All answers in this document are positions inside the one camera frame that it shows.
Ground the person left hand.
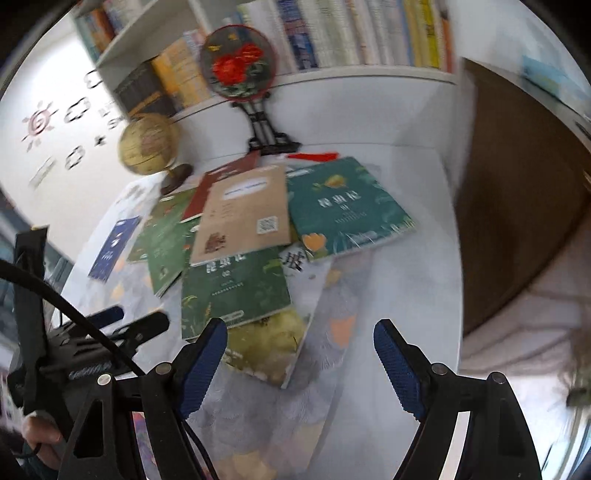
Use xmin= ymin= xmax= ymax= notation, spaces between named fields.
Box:
xmin=22 ymin=414 xmax=64 ymax=470

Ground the dark blue book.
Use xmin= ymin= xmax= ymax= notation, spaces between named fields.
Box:
xmin=88 ymin=216 xmax=141 ymax=283

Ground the green back cover book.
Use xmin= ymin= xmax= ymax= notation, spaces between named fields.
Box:
xmin=127 ymin=188 xmax=198 ymax=297

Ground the dark green book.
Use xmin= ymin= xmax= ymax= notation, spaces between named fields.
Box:
xmin=180 ymin=247 xmax=291 ymax=340

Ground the yellow green book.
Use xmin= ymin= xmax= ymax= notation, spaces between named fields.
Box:
xmin=223 ymin=308 xmax=314 ymax=389

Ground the red cover book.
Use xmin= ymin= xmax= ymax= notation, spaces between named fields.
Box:
xmin=180 ymin=152 xmax=260 ymax=223

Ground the tan kraft cover book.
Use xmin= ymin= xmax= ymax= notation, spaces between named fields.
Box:
xmin=189 ymin=165 xmax=290 ymax=266

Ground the grey patterned table cloth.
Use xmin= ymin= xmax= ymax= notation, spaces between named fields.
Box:
xmin=59 ymin=151 xmax=465 ymax=480

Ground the yellow desk globe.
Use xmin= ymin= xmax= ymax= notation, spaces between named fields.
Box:
xmin=117 ymin=113 xmax=193 ymax=196

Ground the teal green book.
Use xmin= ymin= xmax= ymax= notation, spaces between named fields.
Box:
xmin=287 ymin=157 xmax=416 ymax=262

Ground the red tassel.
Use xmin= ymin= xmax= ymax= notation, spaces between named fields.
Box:
xmin=284 ymin=152 xmax=339 ymax=163

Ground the brown wooden cabinet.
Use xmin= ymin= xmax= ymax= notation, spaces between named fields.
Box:
xmin=455 ymin=59 xmax=590 ymax=334

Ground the embroidered round fan ornament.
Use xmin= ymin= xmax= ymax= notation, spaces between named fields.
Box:
xmin=198 ymin=24 xmax=301 ymax=156

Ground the black cable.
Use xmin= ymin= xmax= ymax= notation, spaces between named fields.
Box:
xmin=0 ymin=258 xmax=219 ymax=480

